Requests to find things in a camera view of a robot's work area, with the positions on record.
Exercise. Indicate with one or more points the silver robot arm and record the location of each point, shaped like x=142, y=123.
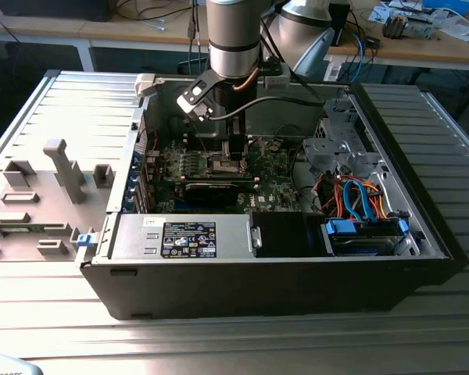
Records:
x=230, y=31

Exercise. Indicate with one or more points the CPU socket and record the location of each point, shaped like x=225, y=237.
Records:
x=240, y=168

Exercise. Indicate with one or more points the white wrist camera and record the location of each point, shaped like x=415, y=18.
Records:
x=185, y=102
x=277, y=80

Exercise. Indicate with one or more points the blue cardboard box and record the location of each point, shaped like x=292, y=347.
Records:
x=447, y=6

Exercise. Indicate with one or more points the white plastic device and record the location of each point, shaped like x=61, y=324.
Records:
x=8, y=367

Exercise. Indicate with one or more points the blue plastic case latch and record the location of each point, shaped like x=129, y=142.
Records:
x=86, y=240

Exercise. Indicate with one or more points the green motherboard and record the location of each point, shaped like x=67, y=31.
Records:
x=273, y=176

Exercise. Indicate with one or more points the small white box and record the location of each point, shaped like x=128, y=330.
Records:
x=332, y=72

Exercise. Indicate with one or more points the thin metal locking lever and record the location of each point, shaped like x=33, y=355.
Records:
x=201, y=140
x=250, y=142

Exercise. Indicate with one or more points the black RAM slot white clips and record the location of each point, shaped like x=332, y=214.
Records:
x=207, y=176
x=217, y=139
x=217, y=147

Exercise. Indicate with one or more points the white paper sheet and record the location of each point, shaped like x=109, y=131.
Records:
x=461, y=31

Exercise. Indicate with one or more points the black PC case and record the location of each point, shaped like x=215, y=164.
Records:
x=238, y=289

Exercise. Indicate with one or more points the grey parts rack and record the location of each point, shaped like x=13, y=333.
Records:
x=43, y=187

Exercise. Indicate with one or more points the silver power supply unit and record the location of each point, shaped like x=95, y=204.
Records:
x=140, y=234

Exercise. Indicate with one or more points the hard disk in blue carrier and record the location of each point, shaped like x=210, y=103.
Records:
x=340, y=228

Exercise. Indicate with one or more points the wooden desk white frame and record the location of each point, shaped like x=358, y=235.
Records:
x=414, y=52
x=62, y=29

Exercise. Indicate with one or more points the silver metal drive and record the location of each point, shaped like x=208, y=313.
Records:
x=420, y=29

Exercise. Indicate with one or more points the silver metal drive cage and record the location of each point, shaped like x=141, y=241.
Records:
x=336, y=152

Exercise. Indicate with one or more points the large black box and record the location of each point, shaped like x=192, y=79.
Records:
x=54, y=9

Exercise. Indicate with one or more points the black graphics card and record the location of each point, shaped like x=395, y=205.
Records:
x=211, y=194

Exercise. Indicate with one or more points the green RAM stick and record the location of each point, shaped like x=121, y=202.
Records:
x=17, y=230

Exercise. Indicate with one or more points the black upright box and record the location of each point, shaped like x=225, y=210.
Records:
x=342, y=23

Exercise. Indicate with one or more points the round coin cell battery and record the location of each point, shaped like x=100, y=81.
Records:
x=274, y=147

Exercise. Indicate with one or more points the black finned heat sink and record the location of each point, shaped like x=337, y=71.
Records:
x=394, y=25

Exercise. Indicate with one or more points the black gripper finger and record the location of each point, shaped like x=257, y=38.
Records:
x=237, y=146

